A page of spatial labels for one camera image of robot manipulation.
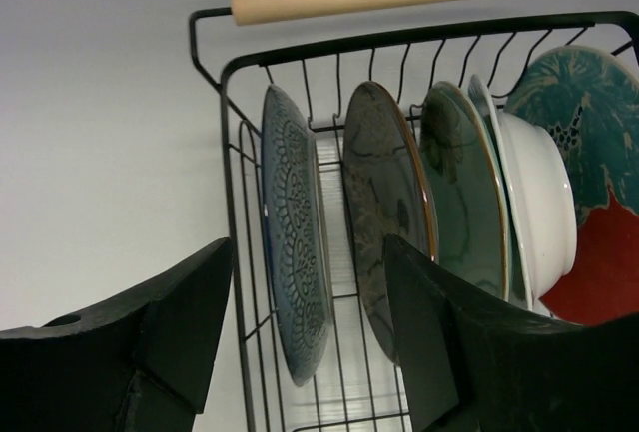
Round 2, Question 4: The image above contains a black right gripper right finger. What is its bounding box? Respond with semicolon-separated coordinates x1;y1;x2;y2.
383;235;638;431

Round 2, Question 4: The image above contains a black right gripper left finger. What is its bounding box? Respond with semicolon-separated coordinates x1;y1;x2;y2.
1;237;233;431

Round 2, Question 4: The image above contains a mint green flower plate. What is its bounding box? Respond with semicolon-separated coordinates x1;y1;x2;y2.
419;81;512;300

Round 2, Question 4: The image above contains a dark grey snowflake plate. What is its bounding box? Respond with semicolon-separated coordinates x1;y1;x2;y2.
342;81;440;365

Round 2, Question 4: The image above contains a white deep bowl plate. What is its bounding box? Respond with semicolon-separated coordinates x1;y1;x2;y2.
468;74;577;316

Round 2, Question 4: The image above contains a blue floral patterned plate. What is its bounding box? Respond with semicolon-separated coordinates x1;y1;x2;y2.
261;84;334;387

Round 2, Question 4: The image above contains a teal and red plate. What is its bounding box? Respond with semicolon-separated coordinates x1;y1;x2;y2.
505;45;638;325

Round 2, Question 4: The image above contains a black wire dish rack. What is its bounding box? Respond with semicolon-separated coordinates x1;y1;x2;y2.
189;0;638;431

